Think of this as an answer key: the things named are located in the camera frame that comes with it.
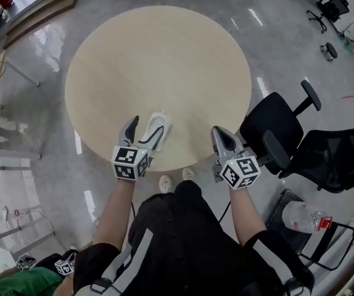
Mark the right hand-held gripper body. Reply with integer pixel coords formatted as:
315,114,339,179
212,150,262,191

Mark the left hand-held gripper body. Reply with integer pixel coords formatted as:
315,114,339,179
111,144,154,182

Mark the person's left forearm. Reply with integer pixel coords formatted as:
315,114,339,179
91,178,135,253

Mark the person's right forearm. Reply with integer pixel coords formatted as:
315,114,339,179
228,187,268,248

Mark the black office chair with headrest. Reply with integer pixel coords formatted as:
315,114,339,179
239,79,354,194

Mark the person's white right shoe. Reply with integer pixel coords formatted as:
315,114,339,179
182,166,196,182

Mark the person's white shoe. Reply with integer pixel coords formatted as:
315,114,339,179
158,175,174,194
182,166,196,182

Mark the person's white left shoe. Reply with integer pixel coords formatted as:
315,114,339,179
158,175,174,194

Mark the black platform trolley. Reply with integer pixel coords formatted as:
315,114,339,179
264,189,354,271

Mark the round wooden table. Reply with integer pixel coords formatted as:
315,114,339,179
64,5,253,173

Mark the large clear water bottle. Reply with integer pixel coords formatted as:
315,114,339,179
281,202,333,234

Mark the person's black clothing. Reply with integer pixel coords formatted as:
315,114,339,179
72,179,315,296

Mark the small black rolling stool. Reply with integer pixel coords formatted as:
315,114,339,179
319,42,339,62

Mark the wooden step platform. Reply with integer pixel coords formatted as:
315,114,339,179
2,0,81,51

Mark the black mesh office chair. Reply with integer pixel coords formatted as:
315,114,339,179
306,0,350,34

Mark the white metal table frame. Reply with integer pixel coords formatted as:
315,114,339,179
0,207,57,253

